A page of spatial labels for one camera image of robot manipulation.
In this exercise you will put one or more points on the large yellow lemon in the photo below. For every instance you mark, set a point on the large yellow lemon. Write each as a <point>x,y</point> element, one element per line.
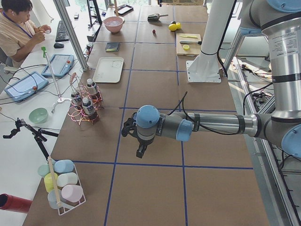
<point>173,27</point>

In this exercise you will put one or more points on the white robot column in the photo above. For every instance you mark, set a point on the white robot column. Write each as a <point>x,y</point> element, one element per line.
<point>219,16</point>

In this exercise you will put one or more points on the cream bear tray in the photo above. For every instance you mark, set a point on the cream bear tray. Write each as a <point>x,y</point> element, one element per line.
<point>108,70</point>

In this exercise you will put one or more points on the seated person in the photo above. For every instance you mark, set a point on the seated person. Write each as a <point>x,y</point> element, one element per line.
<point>18,34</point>

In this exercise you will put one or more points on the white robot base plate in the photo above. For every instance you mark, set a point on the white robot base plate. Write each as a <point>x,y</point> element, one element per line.
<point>204,68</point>

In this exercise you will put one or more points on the yellow plastic knife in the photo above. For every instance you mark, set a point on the yellow plastic knife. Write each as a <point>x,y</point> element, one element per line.
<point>189,36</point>

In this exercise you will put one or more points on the dark tea bottle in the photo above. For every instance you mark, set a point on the dark tea bottle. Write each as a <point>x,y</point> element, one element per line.
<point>89,109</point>
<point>76,99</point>
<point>93,90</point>

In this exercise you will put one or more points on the copper wire bottle rack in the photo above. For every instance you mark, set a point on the copper wire bottle rack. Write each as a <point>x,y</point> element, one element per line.
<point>76,115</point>

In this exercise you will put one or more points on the lemon half slice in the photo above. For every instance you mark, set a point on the lemon half slice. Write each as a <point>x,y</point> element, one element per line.
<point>186,47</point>

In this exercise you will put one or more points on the blue teach pendant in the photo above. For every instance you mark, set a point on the blue teach pendant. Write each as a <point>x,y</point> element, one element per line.
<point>26,86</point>
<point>61,64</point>

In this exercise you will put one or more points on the white wire cup rack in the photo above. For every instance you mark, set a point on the white wire cup rack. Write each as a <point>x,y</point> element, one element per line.
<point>63,186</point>

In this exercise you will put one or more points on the wooden cutting board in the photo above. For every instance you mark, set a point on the wooden cutting board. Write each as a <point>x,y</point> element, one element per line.
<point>194,49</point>

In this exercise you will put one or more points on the grey folded cloth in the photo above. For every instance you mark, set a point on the grey folded cloth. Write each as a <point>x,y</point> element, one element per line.
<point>112,47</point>

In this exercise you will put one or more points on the dark tea bottle left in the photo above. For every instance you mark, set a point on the dark tea bottle left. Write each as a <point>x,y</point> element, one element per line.
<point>89,109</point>

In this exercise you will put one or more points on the pink bowl of ice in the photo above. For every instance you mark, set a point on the pink bowl of ice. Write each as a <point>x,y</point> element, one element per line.
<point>114,23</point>

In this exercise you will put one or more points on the black keyboard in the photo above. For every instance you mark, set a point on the black keyboard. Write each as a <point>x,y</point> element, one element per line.
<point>61,33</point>

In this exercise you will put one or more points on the aluminium frame post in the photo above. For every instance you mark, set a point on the aluminium frame post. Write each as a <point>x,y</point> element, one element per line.
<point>59,4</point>

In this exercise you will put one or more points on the red cylinder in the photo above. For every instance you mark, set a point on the red cylinder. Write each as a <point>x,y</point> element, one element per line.
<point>15,204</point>

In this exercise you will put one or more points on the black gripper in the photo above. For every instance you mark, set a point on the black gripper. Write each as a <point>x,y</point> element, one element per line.
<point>145,141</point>

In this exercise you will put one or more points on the small yellow lemon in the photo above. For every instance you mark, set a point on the small yellow lemon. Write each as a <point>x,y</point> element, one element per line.
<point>179,26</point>

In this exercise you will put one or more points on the blue teach pendant far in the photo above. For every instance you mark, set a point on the blue teach pendant far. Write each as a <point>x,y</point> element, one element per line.
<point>61,64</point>

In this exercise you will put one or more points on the dark tea bottle right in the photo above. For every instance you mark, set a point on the dark tea bottle right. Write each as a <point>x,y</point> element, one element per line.
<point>93,90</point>

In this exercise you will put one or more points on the blue teach pendant near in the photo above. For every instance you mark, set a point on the blue teach pendant near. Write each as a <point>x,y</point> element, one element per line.
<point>26,86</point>

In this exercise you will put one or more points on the green bowl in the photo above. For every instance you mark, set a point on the green bowl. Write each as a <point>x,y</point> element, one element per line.
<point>38,116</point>

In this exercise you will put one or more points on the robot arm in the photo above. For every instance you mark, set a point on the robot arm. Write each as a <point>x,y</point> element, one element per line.
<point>280,22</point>

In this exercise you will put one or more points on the metal handled knife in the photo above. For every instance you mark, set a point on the metal handled knife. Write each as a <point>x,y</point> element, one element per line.
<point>190,42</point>

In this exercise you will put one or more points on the metal ice scoop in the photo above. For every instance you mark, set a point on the metal ice scoop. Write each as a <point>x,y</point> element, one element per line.
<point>155,17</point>

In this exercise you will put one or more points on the black computer mouse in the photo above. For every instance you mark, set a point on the black computer mouse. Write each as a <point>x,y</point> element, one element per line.
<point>58,45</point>

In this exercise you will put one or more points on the dark tea bottle back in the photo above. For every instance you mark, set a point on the dark tea bottle back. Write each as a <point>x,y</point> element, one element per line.
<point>76,99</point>

